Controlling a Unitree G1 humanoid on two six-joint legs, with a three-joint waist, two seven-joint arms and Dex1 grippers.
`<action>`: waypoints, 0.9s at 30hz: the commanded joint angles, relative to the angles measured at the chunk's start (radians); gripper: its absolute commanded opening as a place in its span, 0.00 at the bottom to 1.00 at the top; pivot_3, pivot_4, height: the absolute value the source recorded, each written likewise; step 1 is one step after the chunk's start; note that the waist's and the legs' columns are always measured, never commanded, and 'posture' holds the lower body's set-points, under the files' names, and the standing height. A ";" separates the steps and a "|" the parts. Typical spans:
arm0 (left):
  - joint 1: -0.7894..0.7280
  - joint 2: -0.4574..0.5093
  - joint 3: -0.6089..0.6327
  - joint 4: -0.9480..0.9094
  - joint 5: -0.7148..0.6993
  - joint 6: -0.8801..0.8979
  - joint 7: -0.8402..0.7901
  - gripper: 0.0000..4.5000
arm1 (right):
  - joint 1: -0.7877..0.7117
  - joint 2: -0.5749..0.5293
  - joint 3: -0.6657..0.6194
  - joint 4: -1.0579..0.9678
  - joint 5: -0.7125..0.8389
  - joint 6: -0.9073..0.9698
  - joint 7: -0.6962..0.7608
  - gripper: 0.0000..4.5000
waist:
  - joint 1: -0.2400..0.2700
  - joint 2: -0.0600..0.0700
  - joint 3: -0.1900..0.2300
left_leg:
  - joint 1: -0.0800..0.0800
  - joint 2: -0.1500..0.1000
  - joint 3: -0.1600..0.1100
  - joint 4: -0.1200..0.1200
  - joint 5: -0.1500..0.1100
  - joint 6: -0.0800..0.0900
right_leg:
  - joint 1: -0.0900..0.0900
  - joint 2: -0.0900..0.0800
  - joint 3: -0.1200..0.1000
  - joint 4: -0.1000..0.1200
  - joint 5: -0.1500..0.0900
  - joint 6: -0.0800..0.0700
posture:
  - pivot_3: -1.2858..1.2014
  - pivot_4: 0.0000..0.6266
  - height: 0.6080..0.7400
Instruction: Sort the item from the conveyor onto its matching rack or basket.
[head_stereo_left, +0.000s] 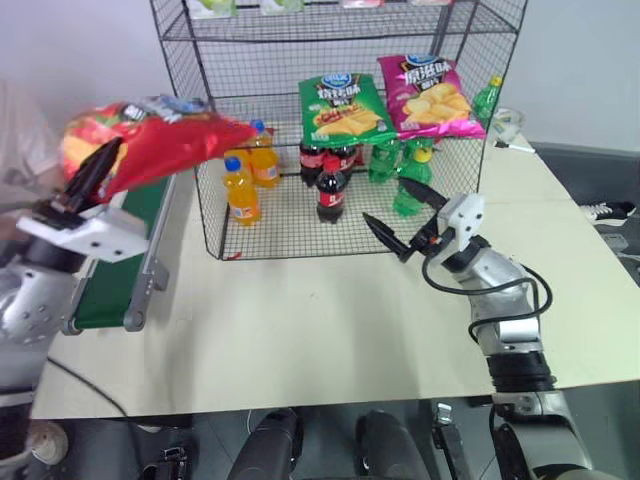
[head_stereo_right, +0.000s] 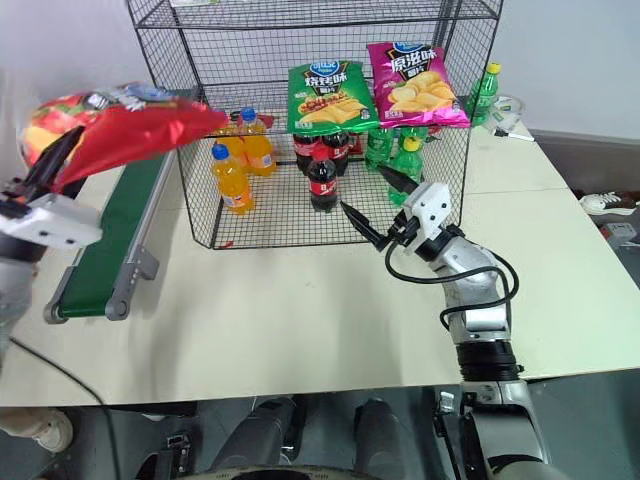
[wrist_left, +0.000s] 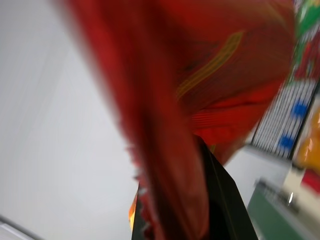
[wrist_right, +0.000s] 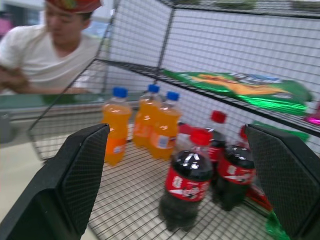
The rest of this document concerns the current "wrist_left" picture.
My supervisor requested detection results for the green snack bag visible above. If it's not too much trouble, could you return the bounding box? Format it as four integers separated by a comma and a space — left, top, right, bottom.
294, 0, 320, 42

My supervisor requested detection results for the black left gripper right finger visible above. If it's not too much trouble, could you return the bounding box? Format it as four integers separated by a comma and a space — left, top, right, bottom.
197, 136, 259, 240

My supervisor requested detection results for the white wire rack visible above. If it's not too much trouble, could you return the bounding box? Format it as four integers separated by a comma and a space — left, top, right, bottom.
251, 79, 320, 161

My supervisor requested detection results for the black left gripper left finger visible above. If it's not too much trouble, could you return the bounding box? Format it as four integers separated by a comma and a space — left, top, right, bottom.
131, 183, 149, 240

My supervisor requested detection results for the blue clip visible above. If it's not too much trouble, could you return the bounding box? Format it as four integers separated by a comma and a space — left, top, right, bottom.
279, 134, 298, 149
290, 99, 310, 118

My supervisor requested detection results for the cream box with red label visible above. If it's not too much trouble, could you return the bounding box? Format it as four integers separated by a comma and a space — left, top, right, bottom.
281, 163, 320, 202

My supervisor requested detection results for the orange yellow snack bag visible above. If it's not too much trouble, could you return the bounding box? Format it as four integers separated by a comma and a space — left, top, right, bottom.
296, 102, 320, 171

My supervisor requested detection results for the red patterned snack bag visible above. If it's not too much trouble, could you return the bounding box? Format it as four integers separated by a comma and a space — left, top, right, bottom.
292, 37, 320, 82

